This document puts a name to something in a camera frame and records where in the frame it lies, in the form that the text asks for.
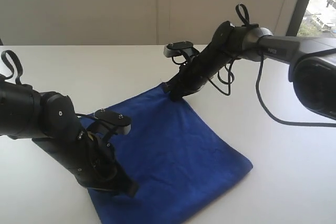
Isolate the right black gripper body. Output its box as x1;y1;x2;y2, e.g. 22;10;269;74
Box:
164;45;231;97

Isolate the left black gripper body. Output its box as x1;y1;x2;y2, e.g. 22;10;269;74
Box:
33;124;128;191

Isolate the blue terry towel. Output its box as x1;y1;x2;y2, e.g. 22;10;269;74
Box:
89;86;253;223

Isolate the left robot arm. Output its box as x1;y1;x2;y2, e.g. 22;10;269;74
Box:
1;50;139;197

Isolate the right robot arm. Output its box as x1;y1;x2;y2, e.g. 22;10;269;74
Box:
163;21;335;120

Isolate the white vehicle outside window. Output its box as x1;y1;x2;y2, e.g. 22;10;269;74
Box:
313;16;335;32

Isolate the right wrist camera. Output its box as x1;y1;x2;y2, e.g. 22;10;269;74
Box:
163;41;199;58

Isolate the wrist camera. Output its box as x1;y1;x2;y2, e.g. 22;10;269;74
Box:
87;109;132;142
163;41;199;58

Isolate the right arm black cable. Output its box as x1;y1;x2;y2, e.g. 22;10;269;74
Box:
172;4;336;127

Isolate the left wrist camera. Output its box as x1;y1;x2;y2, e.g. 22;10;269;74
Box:
87;109;132;142

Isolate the dark window frame post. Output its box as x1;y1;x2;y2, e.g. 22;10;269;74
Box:
286;0;309;36

